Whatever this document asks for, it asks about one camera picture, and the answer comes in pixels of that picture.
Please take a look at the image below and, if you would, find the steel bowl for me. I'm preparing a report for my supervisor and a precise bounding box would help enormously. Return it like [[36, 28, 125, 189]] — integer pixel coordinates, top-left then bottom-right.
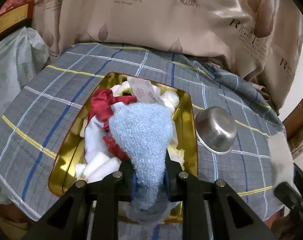
[[194, 106, 237, 155]]

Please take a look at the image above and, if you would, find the beige printed quilt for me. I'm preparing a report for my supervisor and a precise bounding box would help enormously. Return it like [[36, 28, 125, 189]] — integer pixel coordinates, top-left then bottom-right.
[[14, 0, 303, 113]]

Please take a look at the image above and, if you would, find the brown wooden door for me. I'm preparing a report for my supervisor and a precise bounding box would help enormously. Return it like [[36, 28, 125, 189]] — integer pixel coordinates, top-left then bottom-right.
[[283, 98, 303, 159]]

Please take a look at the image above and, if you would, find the red and yellow box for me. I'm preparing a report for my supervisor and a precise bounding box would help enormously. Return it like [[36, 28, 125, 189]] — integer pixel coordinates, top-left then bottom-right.
[[0, 0, 34, 37]]

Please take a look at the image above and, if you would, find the light blue fluffy towel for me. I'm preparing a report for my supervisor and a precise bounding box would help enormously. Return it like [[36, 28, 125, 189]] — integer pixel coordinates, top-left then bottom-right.
[[109, 102, 173, 226]]

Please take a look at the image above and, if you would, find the white foam block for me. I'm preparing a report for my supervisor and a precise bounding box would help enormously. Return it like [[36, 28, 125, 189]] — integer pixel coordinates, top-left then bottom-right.
[[268, 132, 294, 188]]

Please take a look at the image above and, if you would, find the grey plaid bed sheet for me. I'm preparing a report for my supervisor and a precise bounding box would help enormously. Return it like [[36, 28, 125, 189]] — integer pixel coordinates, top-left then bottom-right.
[[0, 42, 287, 240]]

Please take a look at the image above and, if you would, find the red and white cloth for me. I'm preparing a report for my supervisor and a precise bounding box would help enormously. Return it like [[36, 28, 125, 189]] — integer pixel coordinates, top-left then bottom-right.
[[88, 89, 137, 161]]

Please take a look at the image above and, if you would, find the clear plastic bag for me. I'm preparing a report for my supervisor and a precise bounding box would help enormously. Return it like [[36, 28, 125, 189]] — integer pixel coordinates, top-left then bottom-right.
[[0, 27, 49, 119]]

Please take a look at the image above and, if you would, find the floral tissue pack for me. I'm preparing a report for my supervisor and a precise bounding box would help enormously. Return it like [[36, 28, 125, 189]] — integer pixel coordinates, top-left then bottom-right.
[[127, 76, 164, 105]]

